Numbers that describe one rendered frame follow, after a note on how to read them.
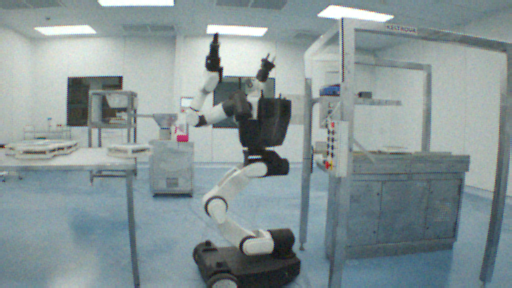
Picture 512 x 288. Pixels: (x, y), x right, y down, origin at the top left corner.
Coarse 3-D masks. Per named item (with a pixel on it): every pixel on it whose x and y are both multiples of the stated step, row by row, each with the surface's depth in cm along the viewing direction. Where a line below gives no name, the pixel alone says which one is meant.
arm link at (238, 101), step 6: (234, 96) 183; (240, 96) 182; (222, 102) 186; (228, 102) 183; (234, 102) 182; (240, 102) 180; (246, 102) 182; (228, 108) 182; (234, 108) 181; (240, 108) 179; (246, 108) 179; (228, 114) 184
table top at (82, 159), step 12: (0, 156) 188; (12, 156) 190; (60, 156) 203; (72, 156) 205; (84, 156) 207; (96, 156) 209; (108, 156) 210; (120, 156) 212; (0, 168) 153; (12, 168) 156; (24, 168) 159; (36, 168) 161; (48, 168) 164; (60, 168) 167; (72, 168) 170; (84, 168) 172; (96, 168) 175; (108, 168) 178; (120, 168) 180; (132, 168) 183
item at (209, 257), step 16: (208, 240) 219; (288, 240) 211; (208, 256) 206; (224, 256) 212; (240, 256) 213; (256, 256) 214; (272, 256) 213; (288, 256) 209; (208, 272) 184; (224, 272) 183; (240, 272) 189; (256, 272) 189; (272, 272) 193; (288, 272) 201
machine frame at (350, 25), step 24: (360, 24) 156; (384, 24) 157; (480, 48) 165; (504, 48) 161; (504, 72) 165; (312, 96) 255; (504, 96) 166; (312, 120) 256; (504, 120) 166; (504, 144) 166; (504, 168) 167; (336, 192) 168; (504, 192) 169; (336, 216) 166; (336, 240) 164; (336, 264) 166
